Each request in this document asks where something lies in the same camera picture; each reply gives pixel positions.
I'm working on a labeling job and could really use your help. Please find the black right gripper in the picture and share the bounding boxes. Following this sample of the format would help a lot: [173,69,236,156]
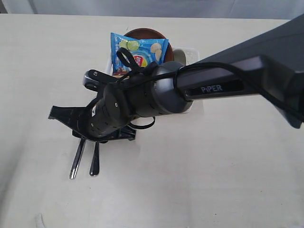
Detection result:
[48,84,136,142]

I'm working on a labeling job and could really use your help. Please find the silver table knife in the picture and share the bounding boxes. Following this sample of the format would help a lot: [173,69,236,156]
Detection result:
[69,139,86,180]

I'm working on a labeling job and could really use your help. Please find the silver metal fork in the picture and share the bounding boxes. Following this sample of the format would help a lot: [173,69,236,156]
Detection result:
[89,142,100,177]

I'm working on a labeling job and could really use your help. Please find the blue chips bag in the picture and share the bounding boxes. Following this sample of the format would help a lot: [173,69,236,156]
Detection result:
[111,33,169,75]

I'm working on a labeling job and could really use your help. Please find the brown wooden plate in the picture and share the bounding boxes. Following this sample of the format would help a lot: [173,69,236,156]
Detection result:
[125,28,174,62]

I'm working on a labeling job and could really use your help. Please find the white ceramic bowl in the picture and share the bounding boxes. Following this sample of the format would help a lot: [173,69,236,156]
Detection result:
[173,48,187,66]

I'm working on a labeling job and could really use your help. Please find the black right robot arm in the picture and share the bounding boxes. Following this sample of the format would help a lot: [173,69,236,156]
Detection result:
[49,16,304,143]

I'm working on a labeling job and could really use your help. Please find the white perforated plastic basket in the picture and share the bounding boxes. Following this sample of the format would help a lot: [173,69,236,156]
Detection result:
[104,47,202,114]

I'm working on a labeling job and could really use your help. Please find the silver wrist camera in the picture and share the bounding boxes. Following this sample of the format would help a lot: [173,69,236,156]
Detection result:
[83,69,116,92]

